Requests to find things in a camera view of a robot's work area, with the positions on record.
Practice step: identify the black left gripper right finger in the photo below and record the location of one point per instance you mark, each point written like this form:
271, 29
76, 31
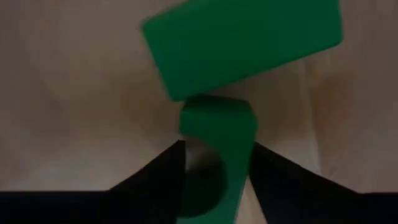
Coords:
311, 205

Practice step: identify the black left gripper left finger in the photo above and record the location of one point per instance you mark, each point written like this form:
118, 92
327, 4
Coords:
109, 208

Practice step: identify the green foam block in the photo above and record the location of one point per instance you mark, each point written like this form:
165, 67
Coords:
242, 46
224, 124

